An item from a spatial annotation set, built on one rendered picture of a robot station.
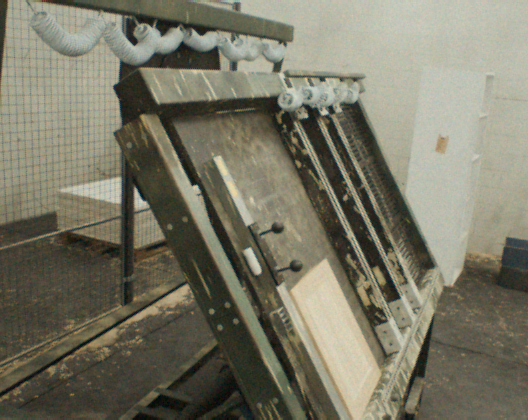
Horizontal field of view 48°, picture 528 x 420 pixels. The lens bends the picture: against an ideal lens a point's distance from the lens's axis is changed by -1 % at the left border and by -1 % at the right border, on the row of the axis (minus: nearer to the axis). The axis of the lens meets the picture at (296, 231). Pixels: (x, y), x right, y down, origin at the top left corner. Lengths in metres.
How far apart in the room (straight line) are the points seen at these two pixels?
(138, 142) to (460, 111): 4.47
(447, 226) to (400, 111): 1.95
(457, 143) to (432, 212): 0.70
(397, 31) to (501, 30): 1.16
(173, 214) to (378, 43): 6.06
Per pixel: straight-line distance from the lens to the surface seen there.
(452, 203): 5.87
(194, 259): 1.56
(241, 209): 1.76
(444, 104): 5.79
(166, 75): 1.64
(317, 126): 2.62
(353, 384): 2.08
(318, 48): 7.70
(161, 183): 1.56
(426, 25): 7.30
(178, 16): 2.53
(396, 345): 2.46
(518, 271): 6.29
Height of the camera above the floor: 1.99
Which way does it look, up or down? 16 degrees down
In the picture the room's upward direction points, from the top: 5 degrees clockwise
